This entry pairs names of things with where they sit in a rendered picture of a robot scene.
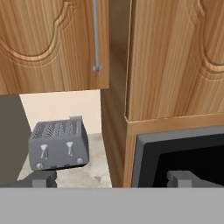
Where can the black built-in oven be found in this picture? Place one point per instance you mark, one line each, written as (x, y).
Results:
(180, 154)

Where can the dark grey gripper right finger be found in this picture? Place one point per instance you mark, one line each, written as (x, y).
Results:
(183, 178)

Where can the grey four-slot toaster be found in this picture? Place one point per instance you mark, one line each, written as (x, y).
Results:
(58, 144)

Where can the wooden oven cabinet frame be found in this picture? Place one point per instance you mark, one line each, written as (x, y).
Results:
(116, 128)

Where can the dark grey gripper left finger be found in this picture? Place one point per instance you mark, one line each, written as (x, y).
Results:
(40, 178)

